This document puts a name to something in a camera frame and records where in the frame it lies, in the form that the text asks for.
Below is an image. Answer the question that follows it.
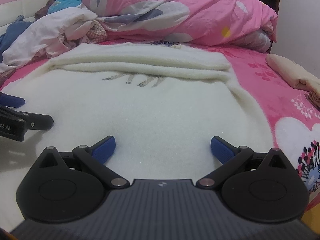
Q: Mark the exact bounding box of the cream sweater with deer embroidery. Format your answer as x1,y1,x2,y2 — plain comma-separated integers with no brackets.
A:
0,41,278,230

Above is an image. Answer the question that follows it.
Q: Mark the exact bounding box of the pink and white headboard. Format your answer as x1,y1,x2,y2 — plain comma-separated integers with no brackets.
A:
0,0,100,37

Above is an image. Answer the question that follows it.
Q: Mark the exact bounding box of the crumpled white cloth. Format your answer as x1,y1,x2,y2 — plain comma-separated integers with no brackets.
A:
0,7,100,73

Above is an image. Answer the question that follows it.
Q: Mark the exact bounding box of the blue denim cloth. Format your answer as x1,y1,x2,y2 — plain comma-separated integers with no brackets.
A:
0,17,33,63

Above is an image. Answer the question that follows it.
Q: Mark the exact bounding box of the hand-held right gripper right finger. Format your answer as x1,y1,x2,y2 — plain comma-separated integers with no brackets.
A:
196,135,288,189

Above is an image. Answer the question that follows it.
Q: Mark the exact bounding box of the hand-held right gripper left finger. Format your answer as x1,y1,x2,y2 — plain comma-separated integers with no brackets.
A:
37,135,130,189

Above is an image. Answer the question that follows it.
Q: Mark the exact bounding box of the folded tan garment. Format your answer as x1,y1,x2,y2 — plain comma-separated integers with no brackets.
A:
307,91,320,107

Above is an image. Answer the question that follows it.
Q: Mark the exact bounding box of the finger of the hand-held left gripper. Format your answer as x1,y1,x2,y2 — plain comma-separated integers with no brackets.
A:
0,92,26,108
18,112,54,131

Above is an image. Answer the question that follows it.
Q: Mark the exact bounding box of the folded light beige garment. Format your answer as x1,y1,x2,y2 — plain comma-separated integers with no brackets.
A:
265,54,320,91

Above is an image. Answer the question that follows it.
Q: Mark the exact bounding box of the pink patterned quilt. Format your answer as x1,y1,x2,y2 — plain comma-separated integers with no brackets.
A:
82,0,279,53

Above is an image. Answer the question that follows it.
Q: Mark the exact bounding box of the pink houndstooth cloth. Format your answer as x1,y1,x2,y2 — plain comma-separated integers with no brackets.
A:
86,20,108,45

